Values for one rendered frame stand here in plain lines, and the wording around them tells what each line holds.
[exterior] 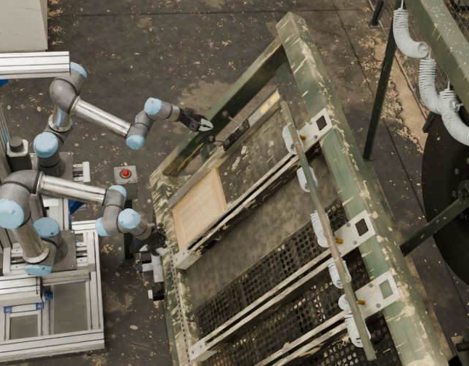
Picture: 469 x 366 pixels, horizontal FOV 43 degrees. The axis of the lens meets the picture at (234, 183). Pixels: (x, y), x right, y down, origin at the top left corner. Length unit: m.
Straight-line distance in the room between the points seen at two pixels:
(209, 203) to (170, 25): 2.98
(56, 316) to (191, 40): 2.89
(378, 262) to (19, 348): 2.29
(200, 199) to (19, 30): 2.69
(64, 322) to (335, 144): 2.10
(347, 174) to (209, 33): 3.63
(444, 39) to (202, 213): 1.41
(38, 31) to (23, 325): 2.52
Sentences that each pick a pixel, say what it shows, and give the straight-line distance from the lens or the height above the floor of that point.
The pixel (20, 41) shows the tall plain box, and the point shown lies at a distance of 5.38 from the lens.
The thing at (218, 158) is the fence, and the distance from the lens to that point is 3.01.
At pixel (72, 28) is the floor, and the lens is 5.70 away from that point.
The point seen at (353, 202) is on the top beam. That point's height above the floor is 1.92.
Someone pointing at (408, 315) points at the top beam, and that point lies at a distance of 2.02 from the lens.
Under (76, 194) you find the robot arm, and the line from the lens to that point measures 2.52.
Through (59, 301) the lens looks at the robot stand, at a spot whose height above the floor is 0.21.
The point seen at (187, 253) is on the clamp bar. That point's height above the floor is 1.03.
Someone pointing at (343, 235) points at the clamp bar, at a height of 1.85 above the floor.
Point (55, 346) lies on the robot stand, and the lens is 3.71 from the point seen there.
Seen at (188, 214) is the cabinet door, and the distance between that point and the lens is 3.17.
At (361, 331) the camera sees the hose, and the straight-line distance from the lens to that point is 1.92.
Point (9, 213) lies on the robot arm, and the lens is 2.43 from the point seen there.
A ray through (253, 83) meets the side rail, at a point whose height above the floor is 1.57.
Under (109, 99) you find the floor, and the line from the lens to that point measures 5.06.
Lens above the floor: 3.66
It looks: 53 degrees down
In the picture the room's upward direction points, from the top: 12 degrees clockwise
